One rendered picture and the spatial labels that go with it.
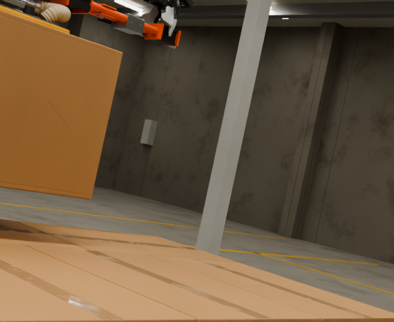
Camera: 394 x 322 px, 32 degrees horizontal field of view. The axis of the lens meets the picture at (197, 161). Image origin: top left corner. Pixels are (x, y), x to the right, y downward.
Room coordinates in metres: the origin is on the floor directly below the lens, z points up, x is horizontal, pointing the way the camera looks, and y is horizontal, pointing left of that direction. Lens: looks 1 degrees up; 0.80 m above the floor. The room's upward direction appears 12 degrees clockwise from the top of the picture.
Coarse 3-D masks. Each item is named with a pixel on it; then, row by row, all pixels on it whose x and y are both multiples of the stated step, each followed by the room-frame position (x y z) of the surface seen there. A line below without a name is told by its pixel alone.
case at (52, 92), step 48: (0, 48) 1.57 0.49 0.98; (48, 48) 1.66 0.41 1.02; (96, 48) 1.75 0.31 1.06; (0, 96) 1.59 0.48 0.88; (48, 96) 1.68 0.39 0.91; (96, 96) 1.78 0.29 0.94; (0, 144) 1.61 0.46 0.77; (48, 144) 1.70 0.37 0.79; (96, 144) 1.80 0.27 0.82; (48, 192) 1.72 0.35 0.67
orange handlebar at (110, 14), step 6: (96, 6) 1.93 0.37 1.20; (102, 6) 1.95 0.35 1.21; (108, 6) 1.96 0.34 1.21; (96, 12) 1.99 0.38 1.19; (102, 12) 1.96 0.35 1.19; (108, 12) 1.97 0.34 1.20; (114, 12) 1.98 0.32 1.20; (102, 18) 2.01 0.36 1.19; (108, 18) 1.99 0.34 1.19; (114, 18) 2.00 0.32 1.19; (120, 18) 2.00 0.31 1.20; (126, 18) 2.02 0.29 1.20; (144, 30) 2.12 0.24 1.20; (150, 30) 2.09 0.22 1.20; (156, 30) 2.11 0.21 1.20
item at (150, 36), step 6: (150, 24) 2.14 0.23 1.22; (156, 24) 2.12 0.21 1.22; (162, 24) 2.10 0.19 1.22; (162, 30) 2.11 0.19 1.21; (174, 30) 2.15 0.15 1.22; (144, 36) 2.15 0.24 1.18; (150, 36) 2.13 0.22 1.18; (156, 36) 2.12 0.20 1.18; (162, 36) 2.13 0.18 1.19; (168, 36) 2.14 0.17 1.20; (174, 36) 2.16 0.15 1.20; (156, 42) 2.18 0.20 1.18; (162, 42) 2.15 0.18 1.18; (168, 42) 2.14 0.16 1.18; (174, 42) 2.17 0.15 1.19
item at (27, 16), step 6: (0, 6) 1.61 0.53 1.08; (6, 6) 1.63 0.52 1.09; (30, 6) 1.70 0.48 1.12; (12, 12) 1.63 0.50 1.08; (18, 12) 1.64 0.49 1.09; (24, 12) 1.70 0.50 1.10; (30, 12) 1.70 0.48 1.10; (24, 18) 1.65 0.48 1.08; (30, 18) 1.67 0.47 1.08; (36, 18) 1.70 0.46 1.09; (42, 24) 1.69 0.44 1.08; (48, 24) 1.70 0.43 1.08; (54, 24) 1.73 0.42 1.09; (60, 30) 1.73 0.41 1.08; (66, 30) 1.74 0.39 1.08
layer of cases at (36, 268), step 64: (0, 256) 1.44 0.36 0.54; (64, 256) 1.61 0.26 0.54; (128, 256) 1.83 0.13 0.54; (192, 256) 2.12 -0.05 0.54; (0, 320) 0.96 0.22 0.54; (64, 320) 1.03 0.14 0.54; (128, 320) 1.12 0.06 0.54; (192, 320) 1.23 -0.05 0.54; (256, 320) 1.35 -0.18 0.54; (320, 320) 1.51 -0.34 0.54; (384, 320) 1.72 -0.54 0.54
